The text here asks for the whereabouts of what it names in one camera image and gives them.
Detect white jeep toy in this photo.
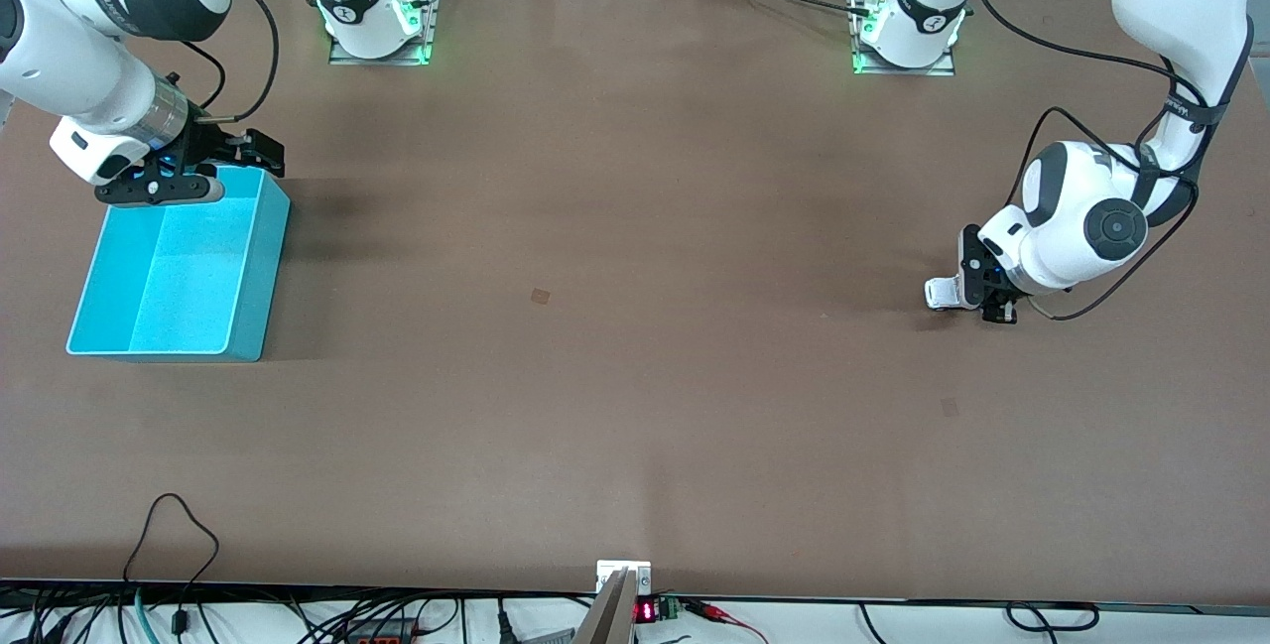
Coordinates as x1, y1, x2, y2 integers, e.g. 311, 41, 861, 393
924, 276, 979, 314

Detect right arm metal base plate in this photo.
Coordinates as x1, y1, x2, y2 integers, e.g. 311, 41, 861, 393
329, 0, 445, 67

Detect red clip leads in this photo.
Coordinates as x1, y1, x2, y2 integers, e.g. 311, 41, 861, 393
683, 599, 771, 644

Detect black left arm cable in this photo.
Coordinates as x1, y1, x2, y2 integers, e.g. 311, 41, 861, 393
964, 0, 1243, 322

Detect short black right arm cable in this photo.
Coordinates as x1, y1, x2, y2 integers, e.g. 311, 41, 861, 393
182, 40, 228, 112

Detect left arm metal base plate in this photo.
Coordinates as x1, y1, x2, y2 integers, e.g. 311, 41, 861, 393
850, 0, 956, 78

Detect thin black looped cable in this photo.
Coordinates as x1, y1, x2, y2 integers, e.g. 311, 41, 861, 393
123, 493, 221, 630

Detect turquoise plastic bin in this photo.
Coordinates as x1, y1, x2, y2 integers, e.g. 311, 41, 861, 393
66, 165, 292, 363

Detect small white mounting bracket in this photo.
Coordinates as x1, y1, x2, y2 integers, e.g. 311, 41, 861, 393
596, 560, 653, 596

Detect black coiled cable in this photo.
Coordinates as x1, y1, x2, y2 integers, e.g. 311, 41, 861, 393
1004, 602, 1101, 634

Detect grey metal bar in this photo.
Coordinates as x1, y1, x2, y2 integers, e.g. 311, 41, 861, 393
572, 568, 639, 644

